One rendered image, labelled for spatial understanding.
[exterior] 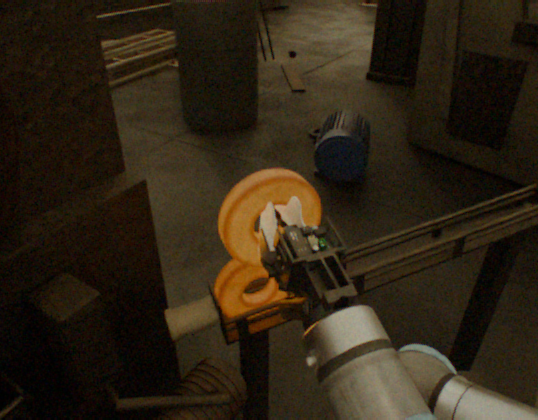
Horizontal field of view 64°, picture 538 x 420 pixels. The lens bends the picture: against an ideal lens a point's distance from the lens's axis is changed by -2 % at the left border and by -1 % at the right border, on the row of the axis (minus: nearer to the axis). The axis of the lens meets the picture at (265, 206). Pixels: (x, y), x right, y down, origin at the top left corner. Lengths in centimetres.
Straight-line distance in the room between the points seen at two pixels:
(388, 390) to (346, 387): 4
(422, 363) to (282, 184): 30
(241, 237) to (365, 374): 27
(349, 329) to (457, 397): 18
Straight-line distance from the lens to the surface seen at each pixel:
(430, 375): 63
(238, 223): 61
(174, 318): 81
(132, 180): 85
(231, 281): 78
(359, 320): 48
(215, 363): 94
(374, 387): 46
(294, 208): 59
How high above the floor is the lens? 128
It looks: 33 degrees down
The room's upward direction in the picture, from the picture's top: straight up
